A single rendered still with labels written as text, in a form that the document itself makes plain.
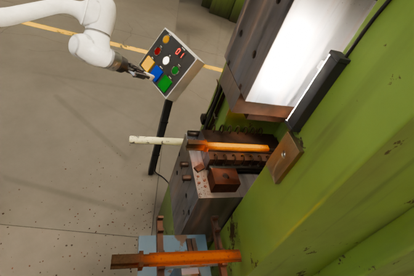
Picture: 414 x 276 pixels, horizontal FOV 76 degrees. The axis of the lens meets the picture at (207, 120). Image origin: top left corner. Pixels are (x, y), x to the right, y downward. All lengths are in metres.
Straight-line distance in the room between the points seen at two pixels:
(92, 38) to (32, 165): 1.42
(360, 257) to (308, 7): 1.01
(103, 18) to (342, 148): 0.98
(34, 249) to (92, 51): 1.31
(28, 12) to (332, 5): 1.02
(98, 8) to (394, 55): 1.01
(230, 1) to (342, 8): 5.13
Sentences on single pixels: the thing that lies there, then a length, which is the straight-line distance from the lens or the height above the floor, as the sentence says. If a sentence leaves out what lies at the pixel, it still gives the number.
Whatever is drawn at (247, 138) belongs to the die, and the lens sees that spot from 1.38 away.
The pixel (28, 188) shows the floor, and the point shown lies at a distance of 2.27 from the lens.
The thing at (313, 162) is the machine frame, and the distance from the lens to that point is 0.85.
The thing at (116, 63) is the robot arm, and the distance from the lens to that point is 1.24.
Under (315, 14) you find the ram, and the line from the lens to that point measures 0.85.
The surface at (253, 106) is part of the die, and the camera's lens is 1.02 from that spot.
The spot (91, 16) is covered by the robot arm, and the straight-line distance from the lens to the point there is 1.21.
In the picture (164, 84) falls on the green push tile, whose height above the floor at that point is 1.01.
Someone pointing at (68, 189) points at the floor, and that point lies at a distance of 2.23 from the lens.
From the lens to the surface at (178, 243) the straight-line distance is 1.29.
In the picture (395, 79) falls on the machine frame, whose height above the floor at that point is 1.67.
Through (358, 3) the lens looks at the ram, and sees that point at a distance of 0.91.
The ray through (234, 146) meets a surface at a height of 1.01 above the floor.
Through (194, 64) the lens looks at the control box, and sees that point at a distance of 1.44.
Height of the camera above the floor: 1.85
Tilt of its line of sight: 39 degrees down
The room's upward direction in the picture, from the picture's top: 21 degrees clockwise
